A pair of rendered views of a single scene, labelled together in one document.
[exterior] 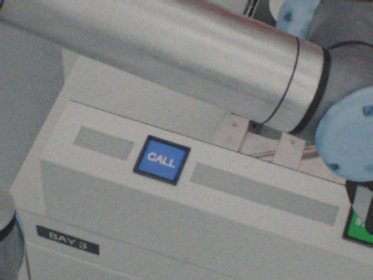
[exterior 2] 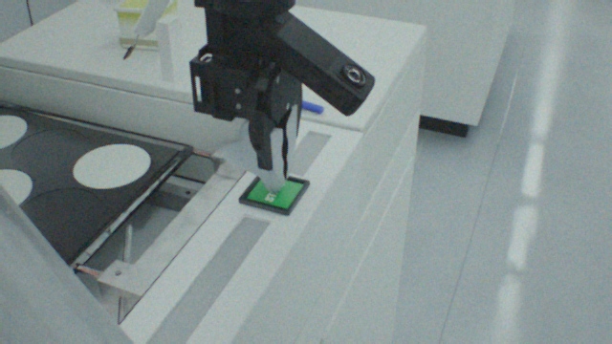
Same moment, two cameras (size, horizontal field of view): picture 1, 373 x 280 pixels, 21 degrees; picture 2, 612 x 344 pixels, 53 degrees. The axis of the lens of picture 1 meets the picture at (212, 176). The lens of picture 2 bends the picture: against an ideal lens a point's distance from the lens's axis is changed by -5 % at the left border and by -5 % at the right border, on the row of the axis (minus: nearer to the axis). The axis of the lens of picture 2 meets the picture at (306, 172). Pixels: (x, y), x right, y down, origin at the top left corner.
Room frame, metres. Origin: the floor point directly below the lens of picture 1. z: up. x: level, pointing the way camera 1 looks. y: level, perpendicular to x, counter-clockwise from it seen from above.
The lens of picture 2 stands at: (0.48, 0.32, 1.36)
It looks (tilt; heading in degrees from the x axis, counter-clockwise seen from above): 35 degrees down; 282
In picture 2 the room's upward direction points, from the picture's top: straight up
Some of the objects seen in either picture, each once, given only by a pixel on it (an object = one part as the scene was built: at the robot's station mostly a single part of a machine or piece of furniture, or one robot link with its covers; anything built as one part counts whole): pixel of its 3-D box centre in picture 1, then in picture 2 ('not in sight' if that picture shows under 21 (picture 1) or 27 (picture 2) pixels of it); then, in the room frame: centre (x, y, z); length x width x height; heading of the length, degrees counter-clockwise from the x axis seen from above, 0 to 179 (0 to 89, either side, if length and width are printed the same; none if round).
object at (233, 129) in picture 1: (227, 144); not in sight; (0.75, -0.01, 0.89); 0.08 x 0.03 x 0.03; 169
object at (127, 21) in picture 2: not in sight; (149, 21); (0.89, -0.52, 1.00); 0.07 x 0.07 x 0.07; 88
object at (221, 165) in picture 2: not in sight; (247, 163); (0.69, -0.33, 0.89); 0.08 x 0.03 x 0.03; 169
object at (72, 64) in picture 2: not in sight; (210, 75); (0.82, -0.56, 0.89); 0.62 x 0.35 x 0.14; 169
